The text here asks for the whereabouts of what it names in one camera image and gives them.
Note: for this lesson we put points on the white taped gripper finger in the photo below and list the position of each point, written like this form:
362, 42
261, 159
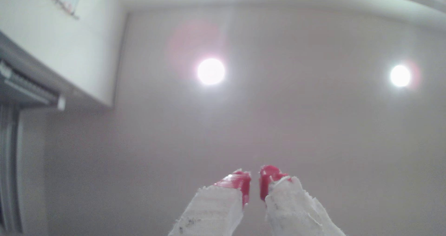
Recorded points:
212, 208
292, 211

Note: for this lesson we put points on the grey curtain rail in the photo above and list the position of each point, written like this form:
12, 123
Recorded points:
28, 88

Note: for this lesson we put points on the grey curtain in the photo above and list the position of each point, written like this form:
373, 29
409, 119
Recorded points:
8, 166

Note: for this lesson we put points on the round ceiling light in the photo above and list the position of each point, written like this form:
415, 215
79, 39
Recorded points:
210, 71
400, 76

